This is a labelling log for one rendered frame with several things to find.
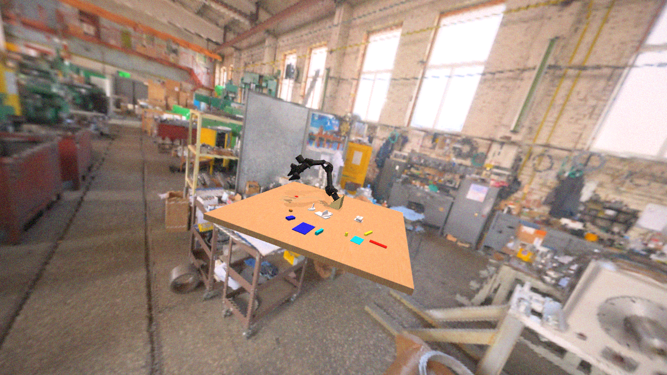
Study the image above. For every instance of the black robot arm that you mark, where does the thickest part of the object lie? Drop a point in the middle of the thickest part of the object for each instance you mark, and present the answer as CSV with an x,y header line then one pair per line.
x,y
307,163

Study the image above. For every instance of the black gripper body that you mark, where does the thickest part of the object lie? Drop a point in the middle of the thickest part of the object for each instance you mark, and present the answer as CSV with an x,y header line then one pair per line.
x,y
297,173

